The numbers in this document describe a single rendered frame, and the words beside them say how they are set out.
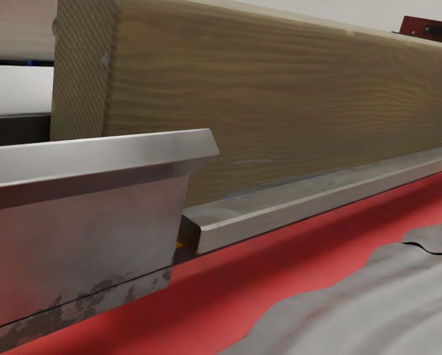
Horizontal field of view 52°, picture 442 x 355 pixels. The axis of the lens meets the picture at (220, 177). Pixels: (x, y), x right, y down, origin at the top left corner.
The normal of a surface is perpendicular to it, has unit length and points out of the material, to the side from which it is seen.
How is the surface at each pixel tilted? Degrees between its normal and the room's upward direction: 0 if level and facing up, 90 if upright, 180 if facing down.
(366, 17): 90
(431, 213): 0
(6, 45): 90
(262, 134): 90
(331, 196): 90
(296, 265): 0
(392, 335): 27
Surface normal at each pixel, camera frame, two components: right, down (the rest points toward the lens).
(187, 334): 0.19, -0.91
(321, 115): 0.68, 0.39
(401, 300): 0.44, -0.58
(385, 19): -0.70, 0.14
